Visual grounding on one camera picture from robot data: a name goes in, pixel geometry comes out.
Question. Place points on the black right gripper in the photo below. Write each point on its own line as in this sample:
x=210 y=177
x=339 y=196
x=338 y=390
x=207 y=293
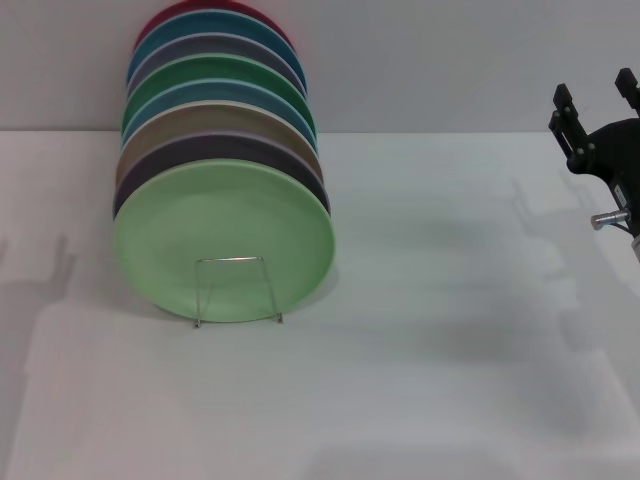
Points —
x=620 y=155

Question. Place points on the light green plate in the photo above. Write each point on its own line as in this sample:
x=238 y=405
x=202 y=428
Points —
x=210 y=220

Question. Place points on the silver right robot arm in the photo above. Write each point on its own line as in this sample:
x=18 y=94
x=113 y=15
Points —
x=636 y=247

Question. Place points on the light blue plate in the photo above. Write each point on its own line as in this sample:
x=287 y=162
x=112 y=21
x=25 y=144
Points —
x=215 y=91

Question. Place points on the dark green plate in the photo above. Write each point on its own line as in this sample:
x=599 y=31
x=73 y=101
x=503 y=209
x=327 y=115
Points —
x=215 y=66

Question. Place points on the grey lavender plate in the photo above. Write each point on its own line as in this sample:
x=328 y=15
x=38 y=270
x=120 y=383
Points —
x=210 y=46

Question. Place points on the beige plate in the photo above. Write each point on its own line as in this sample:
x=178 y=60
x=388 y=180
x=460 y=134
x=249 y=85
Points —
x=200 y=119

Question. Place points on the purple plate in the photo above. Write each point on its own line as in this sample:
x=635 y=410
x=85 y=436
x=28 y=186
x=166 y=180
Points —
x=200 y=149

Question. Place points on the teal blue plate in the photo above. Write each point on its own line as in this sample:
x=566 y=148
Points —
x=200 y=24

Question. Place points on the dark red plate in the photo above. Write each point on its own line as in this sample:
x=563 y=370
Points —
x=150 y=22

